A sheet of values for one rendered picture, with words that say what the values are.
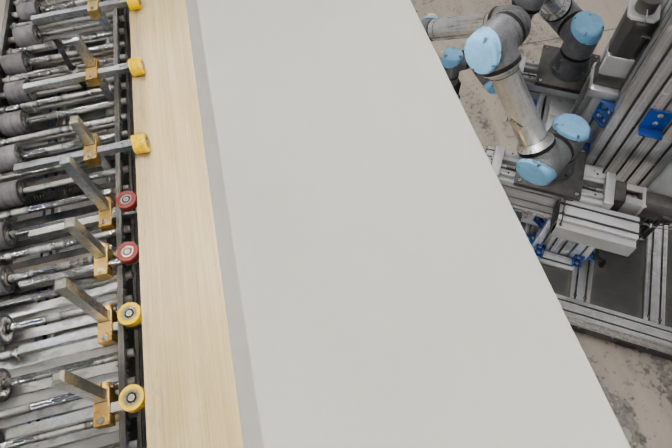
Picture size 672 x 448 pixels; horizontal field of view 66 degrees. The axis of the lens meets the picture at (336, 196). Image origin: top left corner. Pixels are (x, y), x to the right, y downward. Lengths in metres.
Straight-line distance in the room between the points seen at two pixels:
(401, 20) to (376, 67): 0.02
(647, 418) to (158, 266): 2.22
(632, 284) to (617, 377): 0.44
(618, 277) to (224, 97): 2.72
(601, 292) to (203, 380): 1.85
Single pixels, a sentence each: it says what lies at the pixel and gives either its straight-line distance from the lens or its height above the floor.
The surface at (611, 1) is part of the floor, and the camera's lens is 4.52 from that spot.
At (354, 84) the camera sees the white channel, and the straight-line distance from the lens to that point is 0.16.
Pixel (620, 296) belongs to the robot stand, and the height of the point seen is 0.21.
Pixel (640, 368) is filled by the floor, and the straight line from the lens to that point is 2.95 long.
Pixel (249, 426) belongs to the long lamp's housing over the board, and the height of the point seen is 2.35.
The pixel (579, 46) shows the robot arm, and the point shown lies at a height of 1.20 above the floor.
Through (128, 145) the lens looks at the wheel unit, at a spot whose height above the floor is 0.96.
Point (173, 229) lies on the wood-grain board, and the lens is 2.02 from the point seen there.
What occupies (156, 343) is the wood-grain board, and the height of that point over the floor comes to 0.90.
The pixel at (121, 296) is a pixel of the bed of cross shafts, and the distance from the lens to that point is 2.05.
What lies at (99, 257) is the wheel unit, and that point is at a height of 0.87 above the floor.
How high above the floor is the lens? 2.57
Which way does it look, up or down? 58 degrees down
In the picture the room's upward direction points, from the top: 5 degrees counter-clockwise
